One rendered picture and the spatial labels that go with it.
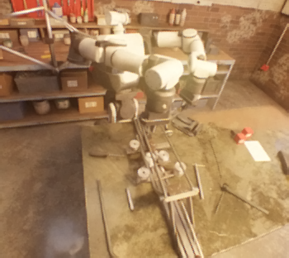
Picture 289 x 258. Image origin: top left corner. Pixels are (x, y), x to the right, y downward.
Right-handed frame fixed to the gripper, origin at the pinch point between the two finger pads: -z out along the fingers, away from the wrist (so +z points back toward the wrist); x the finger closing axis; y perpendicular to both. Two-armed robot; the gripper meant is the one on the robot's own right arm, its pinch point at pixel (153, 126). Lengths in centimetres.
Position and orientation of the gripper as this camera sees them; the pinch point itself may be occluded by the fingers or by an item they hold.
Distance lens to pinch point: 73.5
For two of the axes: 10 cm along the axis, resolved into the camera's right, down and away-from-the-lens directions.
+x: -9.6, 0.8, -2.7
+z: 1.2, -7.4, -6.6
